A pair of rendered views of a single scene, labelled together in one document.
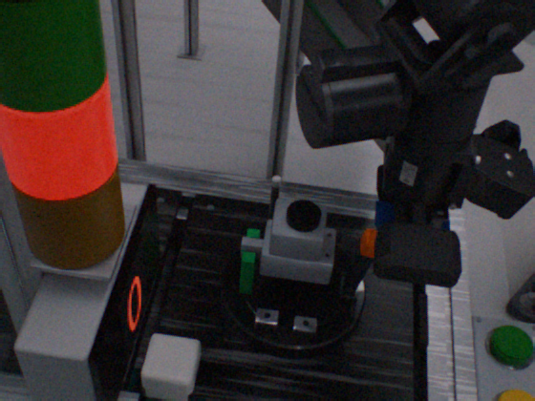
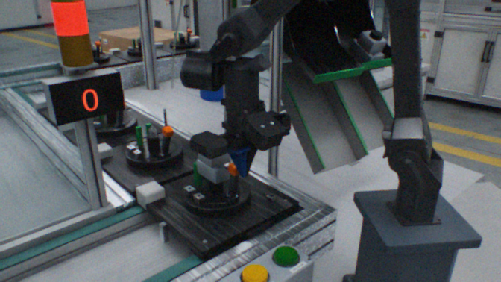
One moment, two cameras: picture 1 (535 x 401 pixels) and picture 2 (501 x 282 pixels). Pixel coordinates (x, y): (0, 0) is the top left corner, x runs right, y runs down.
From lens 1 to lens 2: 0.61 m
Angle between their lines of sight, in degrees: 42
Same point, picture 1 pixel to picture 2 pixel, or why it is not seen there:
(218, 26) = not seen: hidden behind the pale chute
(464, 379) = (249, 255)
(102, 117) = (70, 12)
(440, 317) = (269, 234)
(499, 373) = (268, 262)
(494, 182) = (250, 124)
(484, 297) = (337, 271)
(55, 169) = (57, 22)
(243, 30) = not seen: hidden behind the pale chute
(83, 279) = (73, 77)
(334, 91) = (188, 60)
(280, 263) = (201, 165)
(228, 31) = not seen: hidden behind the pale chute
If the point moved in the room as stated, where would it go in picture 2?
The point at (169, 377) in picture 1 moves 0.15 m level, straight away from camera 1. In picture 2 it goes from (142, 191) to (190, 163)
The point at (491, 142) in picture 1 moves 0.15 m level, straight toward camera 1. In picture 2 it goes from (270, 117) to (180, 131)
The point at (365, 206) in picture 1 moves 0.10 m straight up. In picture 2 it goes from (290, 192) to (292, 151)
